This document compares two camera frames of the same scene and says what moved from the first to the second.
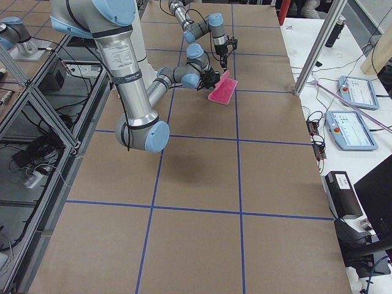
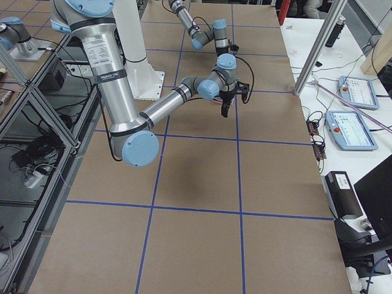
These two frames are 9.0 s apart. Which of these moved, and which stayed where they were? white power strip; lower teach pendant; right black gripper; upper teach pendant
Moved: right black gripper
Stayed: white power strip; lower teach pendant; upper teach pendant
